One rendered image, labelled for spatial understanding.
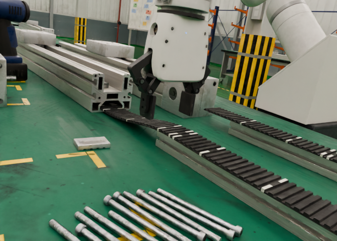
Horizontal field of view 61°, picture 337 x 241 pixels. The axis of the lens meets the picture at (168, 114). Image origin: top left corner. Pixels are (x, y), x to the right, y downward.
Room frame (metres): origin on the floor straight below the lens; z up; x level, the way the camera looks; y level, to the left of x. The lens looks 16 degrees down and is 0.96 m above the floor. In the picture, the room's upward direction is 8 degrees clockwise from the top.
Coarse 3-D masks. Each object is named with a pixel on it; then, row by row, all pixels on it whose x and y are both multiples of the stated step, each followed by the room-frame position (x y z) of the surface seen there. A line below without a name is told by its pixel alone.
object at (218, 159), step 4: (220, 156) 0.36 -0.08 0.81; (224, 156) 0.36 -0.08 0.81; (228, 156) 0.37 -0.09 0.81; (232, 156) 0.37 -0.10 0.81; (236, 156) 0.37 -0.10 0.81; (240, 156) 0.37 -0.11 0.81; (212, 160) 0.34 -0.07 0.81; (216, 160) 0.35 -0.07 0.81; (220, 160) 0.35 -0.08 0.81; (224, 160) 0.35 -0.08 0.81; (228, 160) 0.35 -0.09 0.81; (232, 160) 0.36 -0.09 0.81; (236, 160) 0.36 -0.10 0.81; (216, 164) 0.34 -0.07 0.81; (220, 164) 0.34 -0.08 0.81
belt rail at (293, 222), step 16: (160, 144) 0.44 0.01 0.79; (176, 144) 0.41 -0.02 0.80; (192, 160) 0.38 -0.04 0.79; (208, 176) 0.36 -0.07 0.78; (224, 176) 0.34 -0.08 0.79; (240, 192) 0.31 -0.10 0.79; (256, 192) 0.30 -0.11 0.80; (256, 208) 0.30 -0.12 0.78; (272, 208) 0.29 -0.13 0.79; (288, 208) 0.27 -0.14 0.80; (288, 224) 0.27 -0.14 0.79; (304, 224) 0.26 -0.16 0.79; (304, 240) 0.25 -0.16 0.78; (320, 240) 0.24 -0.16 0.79; (336, 240) 0.23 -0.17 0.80
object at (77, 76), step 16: (16, 48) 1.13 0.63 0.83; (32, 48) 0.95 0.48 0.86; (48, 48) 1.05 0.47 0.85; (32, 64) 0.95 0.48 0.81; (48, 64) 0.81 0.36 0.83; (64, 64) 0.71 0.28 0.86; (80, 64) 0.69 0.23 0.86; (96, 64) 0.74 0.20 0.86; (48, 80) 0.81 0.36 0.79; (64, 80) 0.74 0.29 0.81; (80, 80) 0.63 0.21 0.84; (96, 80) 0.59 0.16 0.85; (112, 80) 0.67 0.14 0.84; (128, 80) 0.64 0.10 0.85; (80, 96) 0.63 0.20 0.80; (96, 96) 0.59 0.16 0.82; (112, 96) 0.64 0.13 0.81; (128, 96) 0.65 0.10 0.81
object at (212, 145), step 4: (200, 144) 0.39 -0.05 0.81; (204, 144) 0.39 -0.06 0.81; (208, 144) 0.40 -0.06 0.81; (212, 144) 0.40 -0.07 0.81; (188, 148) 0.38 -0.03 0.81; (192, 148) 0.38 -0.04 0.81; (196, 148) 0.38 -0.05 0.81; (200, 148) 0.38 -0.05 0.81; (204, 148) 0.38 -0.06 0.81; (208, 148) 0.38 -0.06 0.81; (212, 148) 0.39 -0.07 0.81; (216, 148) 0.39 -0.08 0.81; (196, 152) 0.37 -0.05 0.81
